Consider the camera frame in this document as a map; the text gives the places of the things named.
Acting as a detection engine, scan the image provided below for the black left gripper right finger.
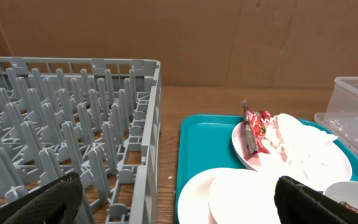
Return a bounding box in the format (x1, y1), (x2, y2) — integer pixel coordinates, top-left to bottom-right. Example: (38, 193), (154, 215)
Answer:
(274, 176), (358, 224)

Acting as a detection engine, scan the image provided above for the white napkin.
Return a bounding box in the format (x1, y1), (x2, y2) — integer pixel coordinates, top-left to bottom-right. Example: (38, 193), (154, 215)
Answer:
(261, 113), (337, 166)

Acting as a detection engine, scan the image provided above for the red snack wrapper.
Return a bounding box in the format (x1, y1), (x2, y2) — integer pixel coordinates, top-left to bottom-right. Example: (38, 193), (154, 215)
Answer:
(242, 100), (271, 160)

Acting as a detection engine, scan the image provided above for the large pink plate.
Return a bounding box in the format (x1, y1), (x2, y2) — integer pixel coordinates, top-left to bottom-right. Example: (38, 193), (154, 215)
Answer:
(231, 122), (353, 191)

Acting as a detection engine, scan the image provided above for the brown food piece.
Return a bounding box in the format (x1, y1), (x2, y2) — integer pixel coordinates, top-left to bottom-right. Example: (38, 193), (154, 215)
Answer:
(339, 201), (358, 214)

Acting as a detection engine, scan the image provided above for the white paper cup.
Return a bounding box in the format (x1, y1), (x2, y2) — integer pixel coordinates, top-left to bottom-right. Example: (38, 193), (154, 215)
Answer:
(208, 170), (280, 224)

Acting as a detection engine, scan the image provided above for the grey dishwasher rack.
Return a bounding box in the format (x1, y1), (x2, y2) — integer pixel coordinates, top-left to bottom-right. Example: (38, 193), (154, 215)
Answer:
(0, 57), (162, 223)

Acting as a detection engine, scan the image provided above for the small pink bowl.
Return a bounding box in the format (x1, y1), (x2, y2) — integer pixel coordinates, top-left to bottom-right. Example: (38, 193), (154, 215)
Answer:
(177, 167), (231, 224)

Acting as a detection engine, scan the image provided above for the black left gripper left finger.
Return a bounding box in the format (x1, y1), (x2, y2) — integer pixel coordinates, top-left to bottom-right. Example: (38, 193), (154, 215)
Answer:
(0, 172), (83, 224)

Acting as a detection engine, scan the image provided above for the clear plastic bin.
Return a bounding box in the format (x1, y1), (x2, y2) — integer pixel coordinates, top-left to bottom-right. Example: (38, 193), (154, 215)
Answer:
(314, 77), (358, 157)

